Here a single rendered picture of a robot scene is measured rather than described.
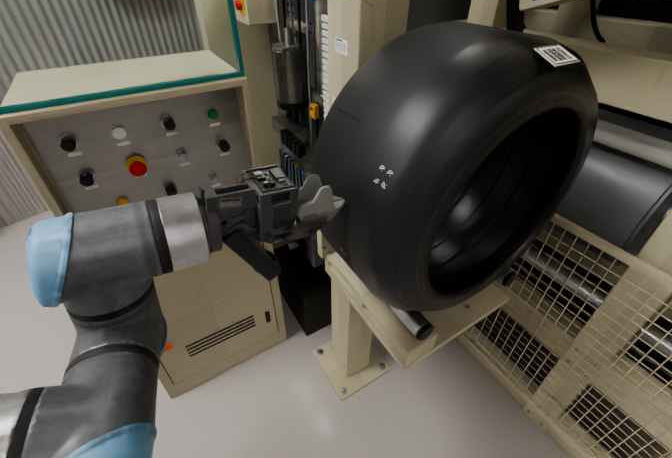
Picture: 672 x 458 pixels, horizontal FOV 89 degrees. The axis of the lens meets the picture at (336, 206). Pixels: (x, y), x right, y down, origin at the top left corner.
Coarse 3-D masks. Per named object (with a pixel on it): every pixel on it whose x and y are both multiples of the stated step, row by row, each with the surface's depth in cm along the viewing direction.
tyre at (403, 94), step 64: (384, 64) 54; (448, 64) 48; (512, 64) 46; (576, 64) 51; (384, 128) 49; (448, 128) 44; (512, 128) 47; (576, 128) 61; (448, 192) 47; (512, 192) 86; (384, 256) 52; (448, 256) 88; (512, 256) 76
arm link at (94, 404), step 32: (96, 352) 35; (128, 352) 36; (64, 384) 33; (96, 384) 33; (128, 384) 34; (0, 416) 28; (32, 416) 29; (64, 416) 29; (96, 416) 30; (128, 416) 31; (0, 448) 27; (32, 448) 27; (64, 448) 28; (96, 448) 28; (128, 448) 30
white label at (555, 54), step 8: (536, 48) 47; (544, 48) 47; (552, 48) 48; (560, 48) 48; (544, 56) 46; (552, 56) 46; (560, 56) 47; (568, 56) 47; (552, 64) 45; (560, 64) 45
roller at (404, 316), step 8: (400, 312) 75; (408, 312) 74; (416, 312) 73; (400, 320) 75; (408, 320) 73; (416, 320) 72; (424, 320) 72; (408, 328) 73; (416, 328) 71; (424, 328) 70; (432, 328) 72; (416, 336) 71; (424, 336) 72
